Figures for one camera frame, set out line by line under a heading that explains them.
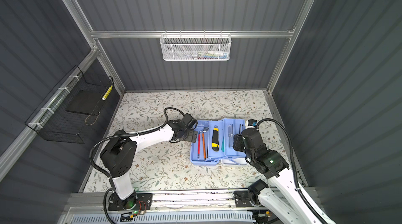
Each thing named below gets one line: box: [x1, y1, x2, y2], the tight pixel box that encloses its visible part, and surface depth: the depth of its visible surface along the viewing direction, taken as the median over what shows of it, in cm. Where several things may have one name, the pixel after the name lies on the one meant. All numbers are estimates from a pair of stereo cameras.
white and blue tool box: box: [190, 118, 249, 167], surface depth 88 cm
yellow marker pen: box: [101, 84, 114, 101], surface depth 82 cm
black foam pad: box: [65, 90, 106, 116], surface depth 77 cm
